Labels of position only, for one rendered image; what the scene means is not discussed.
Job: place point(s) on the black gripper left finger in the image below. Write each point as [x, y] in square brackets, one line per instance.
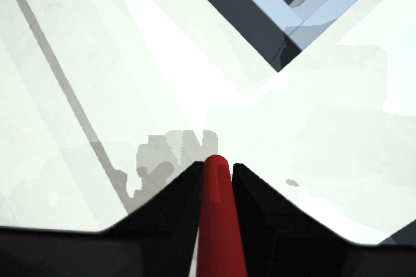
[155, 240]

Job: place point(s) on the red peg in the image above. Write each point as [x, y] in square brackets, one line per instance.
[220, 251]

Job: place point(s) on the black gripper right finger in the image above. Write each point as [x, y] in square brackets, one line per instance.
[279, 239]

